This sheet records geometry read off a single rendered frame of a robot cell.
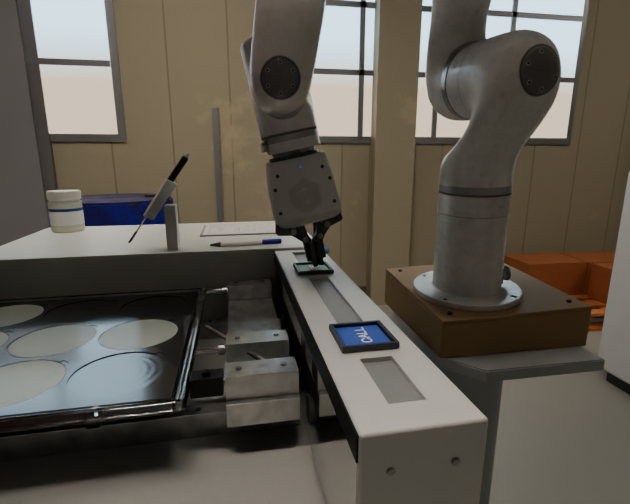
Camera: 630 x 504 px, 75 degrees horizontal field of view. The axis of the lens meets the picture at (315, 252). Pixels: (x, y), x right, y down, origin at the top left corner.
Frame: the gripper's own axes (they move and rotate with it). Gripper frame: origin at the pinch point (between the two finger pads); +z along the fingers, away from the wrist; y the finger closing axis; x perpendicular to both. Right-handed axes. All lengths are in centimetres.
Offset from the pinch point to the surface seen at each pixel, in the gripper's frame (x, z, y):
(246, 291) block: 10.6, 6.9, -12.5
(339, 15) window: 240, -94, 86
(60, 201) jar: 41, -15, -49
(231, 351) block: -13.7, 6.1, -15.0
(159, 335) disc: -7.3, 4.0, -24.4
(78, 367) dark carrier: -14.7, 2.3, -31.9
